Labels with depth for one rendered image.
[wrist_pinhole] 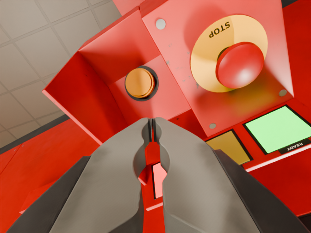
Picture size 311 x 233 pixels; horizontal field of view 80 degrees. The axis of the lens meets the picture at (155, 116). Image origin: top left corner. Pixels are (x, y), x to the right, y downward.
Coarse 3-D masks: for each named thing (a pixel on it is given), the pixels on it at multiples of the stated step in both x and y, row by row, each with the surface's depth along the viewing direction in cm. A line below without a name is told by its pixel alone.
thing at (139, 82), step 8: (136, 72) 24; (144, 72) 24; (128, 80) 24; (136, 80) 24; (144, 80) 24; (152, 80) 24; (128, 88) 24; (136, 88) 24; (144, 88) 24; (152, 88) 24; (136, 96) 25; (144, 96) 24
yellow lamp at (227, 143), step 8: (224, 136) 22; (232, 136) 21; (208, 144) 22; (216, 144) 22; (224, 144) 21; (232, 144) 20; (224, 152) 20; (232, 152) 20; (240, 152) 19; (240, 160) 19; (248, 160) 18
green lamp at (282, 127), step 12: (264, 120) 21; (276, 120) 20; (288, 120) 19; (300, 120) 18; (252, 132) 20; (264, 132) 20; (276, 132) 19; (288, 132) 18; (300, 132) 18; (264, 144) 19; (276, 144) 18; (288, 144) 17
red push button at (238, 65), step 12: (228, 48) 15; (240, 48) 14; (252, 48) 14; (228, 60) 15; (240, 60) 15; (252, 60) 15; (216, 72) 16; (228, 72) 15; (240, 72) 15; (252, 72) 15; (228, 84) 16; (240, 84) 16
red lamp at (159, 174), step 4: (156, 164) 24; (160, 164) 24; (156, 168) 24; (160, 168) 23; (156, 172) 23; (160, 172) 23; (164, 172) 23; (156, 176) 23; (160, 176) 22; (164, 176) 22; (156, 180) 22; (160, 180) 22; (156, 184) 22; (160, 184) 22; (156, 188) 22; (160, 188) 21; (156, 192) 21; (160, 192) 21; (156, 196) 21
